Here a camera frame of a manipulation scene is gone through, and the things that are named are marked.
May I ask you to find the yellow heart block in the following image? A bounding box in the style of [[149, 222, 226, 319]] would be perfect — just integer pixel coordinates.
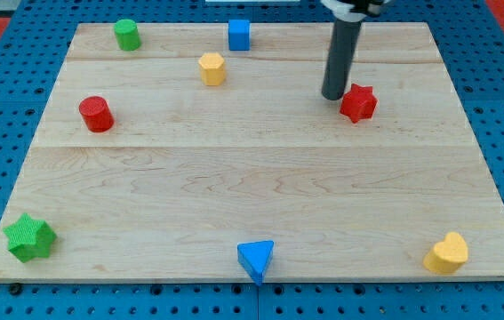
[[422, 231, 469, 275]]

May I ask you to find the red cylinder block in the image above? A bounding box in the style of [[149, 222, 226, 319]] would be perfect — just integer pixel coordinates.
[[78, 96, 115, 132]]

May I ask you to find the green star block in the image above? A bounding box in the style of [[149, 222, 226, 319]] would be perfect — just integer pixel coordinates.
[[3, 212, 57, 263]]

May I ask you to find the blue triangle block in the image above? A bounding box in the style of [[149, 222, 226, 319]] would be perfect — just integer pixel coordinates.
[[236, 240, 275, 286]]

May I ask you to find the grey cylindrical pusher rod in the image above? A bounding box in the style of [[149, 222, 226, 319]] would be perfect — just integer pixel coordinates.
[[321, 20, 362, 100]]

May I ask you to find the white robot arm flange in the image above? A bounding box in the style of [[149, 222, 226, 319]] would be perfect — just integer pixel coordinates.
[[320, 0, 394, 22]]

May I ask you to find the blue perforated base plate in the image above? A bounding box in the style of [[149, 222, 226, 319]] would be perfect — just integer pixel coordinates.
[[0, 0, 504, 319]]

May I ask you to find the green cylinder block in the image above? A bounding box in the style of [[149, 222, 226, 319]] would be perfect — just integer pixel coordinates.
[[114, 19, 141, 51]]

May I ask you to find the yellow hexagon block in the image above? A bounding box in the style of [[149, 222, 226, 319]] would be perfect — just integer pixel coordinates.
[[198, 52, 226, 86]]

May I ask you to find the wooden board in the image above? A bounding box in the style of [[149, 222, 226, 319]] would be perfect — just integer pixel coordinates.
[[0, 22, 504, 284]]

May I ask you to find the red star block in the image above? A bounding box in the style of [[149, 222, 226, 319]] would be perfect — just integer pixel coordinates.
[[340, 84, 378, 124]]

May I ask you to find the blue cube block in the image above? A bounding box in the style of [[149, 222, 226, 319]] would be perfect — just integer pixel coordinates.
[[228, 20, 251, 51]]

